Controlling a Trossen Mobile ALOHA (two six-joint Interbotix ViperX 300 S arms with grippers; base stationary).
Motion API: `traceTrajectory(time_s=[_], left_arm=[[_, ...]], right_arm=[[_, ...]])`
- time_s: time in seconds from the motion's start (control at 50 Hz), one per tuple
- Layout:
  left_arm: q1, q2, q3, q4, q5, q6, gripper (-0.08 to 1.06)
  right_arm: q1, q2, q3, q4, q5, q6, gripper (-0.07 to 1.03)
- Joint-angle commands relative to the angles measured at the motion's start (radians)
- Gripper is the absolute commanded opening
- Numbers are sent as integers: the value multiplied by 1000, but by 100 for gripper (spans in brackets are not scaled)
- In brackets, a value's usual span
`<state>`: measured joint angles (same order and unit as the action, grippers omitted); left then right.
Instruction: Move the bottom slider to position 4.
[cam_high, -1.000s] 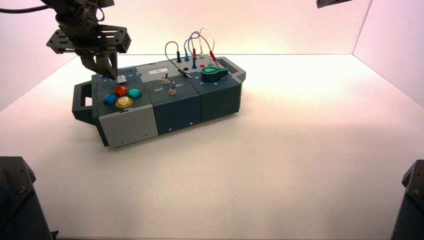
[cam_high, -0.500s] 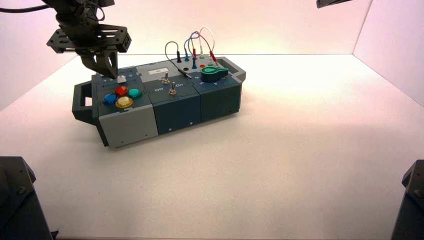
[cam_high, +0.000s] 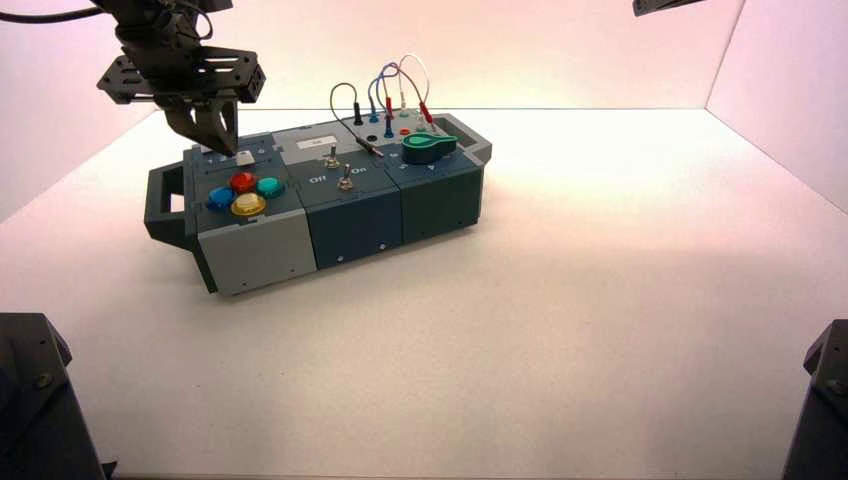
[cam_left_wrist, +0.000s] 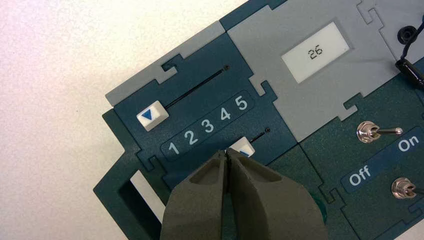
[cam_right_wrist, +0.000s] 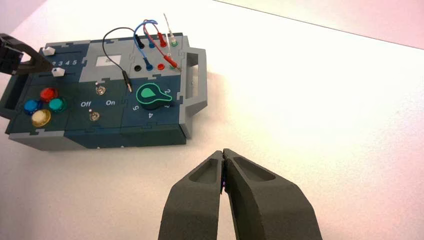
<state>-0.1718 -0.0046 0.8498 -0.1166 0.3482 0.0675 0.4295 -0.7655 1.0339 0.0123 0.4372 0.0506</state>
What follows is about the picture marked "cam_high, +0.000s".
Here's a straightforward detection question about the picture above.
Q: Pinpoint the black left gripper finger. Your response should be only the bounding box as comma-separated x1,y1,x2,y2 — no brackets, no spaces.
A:
215,100,240,158
164,107,234,156

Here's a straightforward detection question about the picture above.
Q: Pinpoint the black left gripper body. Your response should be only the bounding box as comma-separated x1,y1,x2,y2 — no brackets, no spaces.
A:
97,19,268,111

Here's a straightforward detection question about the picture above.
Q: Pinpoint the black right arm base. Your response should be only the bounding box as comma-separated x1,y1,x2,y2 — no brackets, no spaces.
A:
783,319,848,480

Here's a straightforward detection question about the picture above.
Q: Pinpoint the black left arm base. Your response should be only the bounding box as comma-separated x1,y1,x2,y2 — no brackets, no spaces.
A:
0,312,117,480

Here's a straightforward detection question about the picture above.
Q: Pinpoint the blue dome push button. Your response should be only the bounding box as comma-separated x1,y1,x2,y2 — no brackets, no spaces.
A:
205,186,238,212

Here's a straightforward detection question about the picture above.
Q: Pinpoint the yellow dome push button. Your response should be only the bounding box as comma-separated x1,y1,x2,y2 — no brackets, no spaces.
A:
230,192,268,218

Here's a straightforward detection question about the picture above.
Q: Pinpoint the grey and blue control box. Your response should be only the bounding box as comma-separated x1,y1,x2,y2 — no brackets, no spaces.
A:
143,113,493,297

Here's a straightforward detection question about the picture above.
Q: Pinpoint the green rotary knob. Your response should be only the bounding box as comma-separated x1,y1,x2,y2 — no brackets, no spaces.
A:
400,132,458,166

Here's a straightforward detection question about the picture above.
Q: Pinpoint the black jumper cable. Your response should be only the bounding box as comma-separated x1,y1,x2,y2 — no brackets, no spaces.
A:
329,82,386,158

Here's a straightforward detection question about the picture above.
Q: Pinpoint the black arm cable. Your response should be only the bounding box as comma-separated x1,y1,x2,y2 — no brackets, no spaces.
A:
0,5,107,25

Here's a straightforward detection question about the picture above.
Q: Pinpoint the blue jumper cable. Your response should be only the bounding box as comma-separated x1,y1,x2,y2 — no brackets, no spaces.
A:
367,62,399,139

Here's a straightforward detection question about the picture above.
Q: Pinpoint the white jumper cable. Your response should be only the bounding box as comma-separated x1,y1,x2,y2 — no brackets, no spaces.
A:
396,54,432,131

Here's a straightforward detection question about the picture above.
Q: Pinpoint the red jumper cable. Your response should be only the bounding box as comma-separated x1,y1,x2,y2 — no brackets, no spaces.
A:
380,64,435,127

